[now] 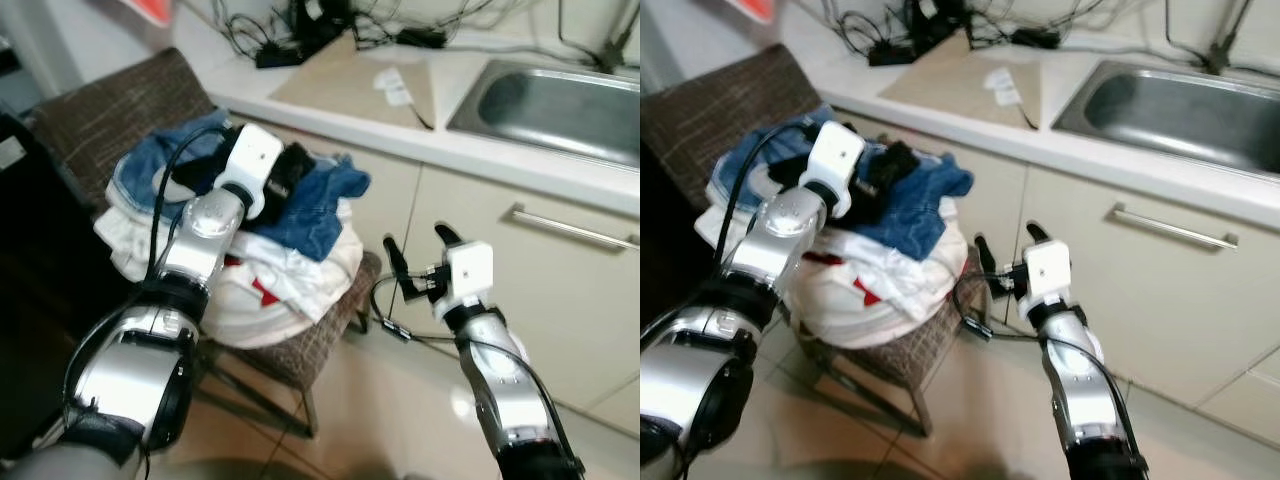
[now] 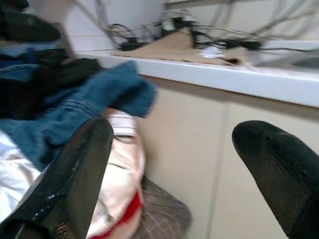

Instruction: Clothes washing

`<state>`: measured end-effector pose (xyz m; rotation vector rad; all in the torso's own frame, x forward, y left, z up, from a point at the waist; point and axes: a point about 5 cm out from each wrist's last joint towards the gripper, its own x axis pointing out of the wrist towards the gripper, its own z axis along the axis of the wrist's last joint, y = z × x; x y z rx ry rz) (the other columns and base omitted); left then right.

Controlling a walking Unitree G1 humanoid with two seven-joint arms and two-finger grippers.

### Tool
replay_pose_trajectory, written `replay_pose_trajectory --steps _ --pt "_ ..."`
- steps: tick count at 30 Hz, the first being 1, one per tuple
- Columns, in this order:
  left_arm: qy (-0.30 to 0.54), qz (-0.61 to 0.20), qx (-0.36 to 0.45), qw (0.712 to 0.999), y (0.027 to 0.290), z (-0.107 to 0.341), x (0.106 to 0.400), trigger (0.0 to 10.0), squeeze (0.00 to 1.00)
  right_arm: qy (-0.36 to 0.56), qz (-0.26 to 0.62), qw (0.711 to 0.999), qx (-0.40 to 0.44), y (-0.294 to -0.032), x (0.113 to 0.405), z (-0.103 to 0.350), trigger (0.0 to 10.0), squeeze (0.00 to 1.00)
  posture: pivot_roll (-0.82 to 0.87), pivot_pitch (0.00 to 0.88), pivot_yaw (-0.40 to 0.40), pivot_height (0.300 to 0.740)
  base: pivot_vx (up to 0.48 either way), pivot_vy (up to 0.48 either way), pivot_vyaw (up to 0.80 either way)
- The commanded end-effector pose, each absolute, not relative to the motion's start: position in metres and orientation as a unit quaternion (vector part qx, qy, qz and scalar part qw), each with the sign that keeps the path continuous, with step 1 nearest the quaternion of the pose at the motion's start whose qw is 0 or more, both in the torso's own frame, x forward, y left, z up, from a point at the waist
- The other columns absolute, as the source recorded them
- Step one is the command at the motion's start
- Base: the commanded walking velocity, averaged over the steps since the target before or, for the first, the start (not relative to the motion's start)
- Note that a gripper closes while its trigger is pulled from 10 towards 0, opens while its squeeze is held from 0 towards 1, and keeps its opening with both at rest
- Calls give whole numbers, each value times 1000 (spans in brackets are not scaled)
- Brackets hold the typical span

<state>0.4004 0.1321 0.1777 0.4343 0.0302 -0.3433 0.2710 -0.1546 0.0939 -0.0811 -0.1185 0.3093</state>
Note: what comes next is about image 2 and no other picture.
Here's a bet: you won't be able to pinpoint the black garment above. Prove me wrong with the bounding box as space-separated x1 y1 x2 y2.
0 48 103 120

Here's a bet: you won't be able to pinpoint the white striped garment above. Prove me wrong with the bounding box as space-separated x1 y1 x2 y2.
103 109 138 137

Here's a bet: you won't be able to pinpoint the white and red garment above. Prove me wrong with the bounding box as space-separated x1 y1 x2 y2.
0 129 147 237

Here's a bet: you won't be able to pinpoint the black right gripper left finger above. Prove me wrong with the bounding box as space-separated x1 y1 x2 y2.
0 117 115 239

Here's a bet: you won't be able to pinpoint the beige cabinet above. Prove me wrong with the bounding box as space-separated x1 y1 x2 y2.
136 77 319 239

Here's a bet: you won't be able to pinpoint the black power strip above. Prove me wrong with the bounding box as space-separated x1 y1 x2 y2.
224 39 262 52

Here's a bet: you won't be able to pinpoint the white countertop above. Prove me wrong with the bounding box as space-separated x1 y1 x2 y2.
74 39 319 108

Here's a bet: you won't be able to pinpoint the crumpled white paper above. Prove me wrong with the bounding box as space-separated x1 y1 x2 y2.
200 47 223 59

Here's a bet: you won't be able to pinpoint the blue denim jeans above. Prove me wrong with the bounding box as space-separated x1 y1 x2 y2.
0 60 158 172

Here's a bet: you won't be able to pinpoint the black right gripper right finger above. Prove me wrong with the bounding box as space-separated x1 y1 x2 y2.
231 120 319 239

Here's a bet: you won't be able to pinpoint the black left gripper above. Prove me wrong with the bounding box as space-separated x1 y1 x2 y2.
0 0 61 43

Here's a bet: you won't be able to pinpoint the brown cardboard sheet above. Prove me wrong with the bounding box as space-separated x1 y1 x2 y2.
112 26 251 67

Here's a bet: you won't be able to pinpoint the grey plaid garment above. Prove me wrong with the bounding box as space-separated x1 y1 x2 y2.
129 177 192 239

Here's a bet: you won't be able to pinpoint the tangled black cables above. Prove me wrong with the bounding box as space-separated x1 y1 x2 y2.
107 9 265 52

